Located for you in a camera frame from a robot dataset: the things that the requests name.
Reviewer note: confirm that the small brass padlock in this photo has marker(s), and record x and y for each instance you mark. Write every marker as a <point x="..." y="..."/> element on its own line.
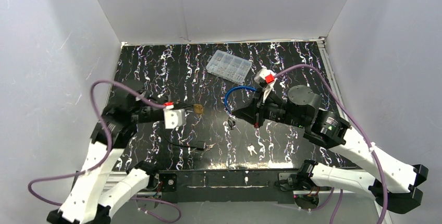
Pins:
<point x="195" y="108"/>

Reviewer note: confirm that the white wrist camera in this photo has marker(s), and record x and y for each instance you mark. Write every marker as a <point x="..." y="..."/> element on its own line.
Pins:
<point x="174" y="118"/>
<point x="266" y="79"/>

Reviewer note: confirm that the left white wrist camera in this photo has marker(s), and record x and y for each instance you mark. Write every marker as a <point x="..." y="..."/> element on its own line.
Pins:
<point x="174" y="118"/>

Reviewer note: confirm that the black cable padlock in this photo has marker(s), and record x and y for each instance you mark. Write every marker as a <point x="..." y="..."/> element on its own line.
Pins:
<point x="176" y="137"/>

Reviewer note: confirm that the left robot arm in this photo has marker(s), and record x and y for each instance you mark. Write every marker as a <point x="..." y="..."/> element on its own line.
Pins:
<point x="87" y="202"/>

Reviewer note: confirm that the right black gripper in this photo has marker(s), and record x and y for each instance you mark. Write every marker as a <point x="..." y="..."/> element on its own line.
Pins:
<point x="259" y="111"/>

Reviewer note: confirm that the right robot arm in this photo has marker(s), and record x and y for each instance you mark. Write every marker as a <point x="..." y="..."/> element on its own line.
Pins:
<point x="382" y="178"/>

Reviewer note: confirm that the clear plastic parts box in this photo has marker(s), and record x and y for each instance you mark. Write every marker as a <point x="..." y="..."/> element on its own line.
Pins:
<point x="229" y="67"/>

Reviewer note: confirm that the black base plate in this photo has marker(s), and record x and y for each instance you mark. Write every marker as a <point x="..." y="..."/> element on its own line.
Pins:
<point x="235" y="185"/>

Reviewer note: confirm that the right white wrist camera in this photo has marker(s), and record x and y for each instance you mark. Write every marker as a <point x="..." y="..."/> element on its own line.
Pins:
<point x="266" y="79"/>

